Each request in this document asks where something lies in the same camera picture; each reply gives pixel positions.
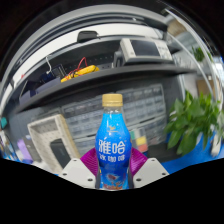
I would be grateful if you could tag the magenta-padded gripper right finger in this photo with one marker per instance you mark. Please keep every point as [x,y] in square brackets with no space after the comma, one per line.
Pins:
[151,171]

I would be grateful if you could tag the purple plastic bag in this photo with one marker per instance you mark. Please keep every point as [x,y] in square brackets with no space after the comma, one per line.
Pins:
[24,148]

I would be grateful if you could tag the white power adapter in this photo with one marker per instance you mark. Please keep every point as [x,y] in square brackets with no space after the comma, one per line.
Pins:
[216,146]

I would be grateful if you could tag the green potted plant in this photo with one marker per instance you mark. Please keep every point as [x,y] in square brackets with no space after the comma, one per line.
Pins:
[193,123]

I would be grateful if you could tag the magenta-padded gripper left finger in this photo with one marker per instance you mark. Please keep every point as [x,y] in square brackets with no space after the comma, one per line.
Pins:
[77,173]

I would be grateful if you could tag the blue drink bottle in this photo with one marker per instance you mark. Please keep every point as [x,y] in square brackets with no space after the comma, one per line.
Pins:
[113,146]

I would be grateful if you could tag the white shelf unit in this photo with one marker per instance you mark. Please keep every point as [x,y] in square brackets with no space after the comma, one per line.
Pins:
[196,50]

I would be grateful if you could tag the black zip case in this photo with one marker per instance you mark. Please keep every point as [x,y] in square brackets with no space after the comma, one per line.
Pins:
[60,153]

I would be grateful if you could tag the black overhead shelf unit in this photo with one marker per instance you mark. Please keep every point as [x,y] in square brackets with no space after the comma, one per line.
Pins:
[100,75]

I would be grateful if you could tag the clear organiser box, coloured parts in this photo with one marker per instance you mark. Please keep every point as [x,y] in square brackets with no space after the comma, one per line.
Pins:
[140,141]

